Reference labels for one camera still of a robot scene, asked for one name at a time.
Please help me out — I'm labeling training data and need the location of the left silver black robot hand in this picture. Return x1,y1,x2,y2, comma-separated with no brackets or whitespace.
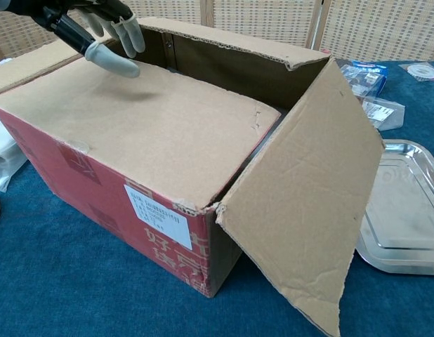
16,0,146,79

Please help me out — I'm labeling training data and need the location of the red brown cardboard box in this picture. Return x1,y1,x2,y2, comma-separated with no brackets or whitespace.
0,15,386,337

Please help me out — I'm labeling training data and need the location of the clear plastic bag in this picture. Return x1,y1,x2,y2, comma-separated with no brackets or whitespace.
0,112,28,193

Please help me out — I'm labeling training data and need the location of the woven rattan folding screen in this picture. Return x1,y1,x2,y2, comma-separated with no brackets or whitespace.
0,0,434,67

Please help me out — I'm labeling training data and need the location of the blue sandwich cookie package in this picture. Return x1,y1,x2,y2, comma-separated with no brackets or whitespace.
343,61,389,95

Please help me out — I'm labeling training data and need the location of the clear plastic pastry container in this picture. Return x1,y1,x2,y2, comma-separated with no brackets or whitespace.
338,65,406,133

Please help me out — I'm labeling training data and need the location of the round disc in clear bag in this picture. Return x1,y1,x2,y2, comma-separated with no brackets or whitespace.
398,62,434,82

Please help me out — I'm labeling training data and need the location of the stainless steel rectangular tray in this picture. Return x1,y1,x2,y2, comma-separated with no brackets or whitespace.
355,139,434,275

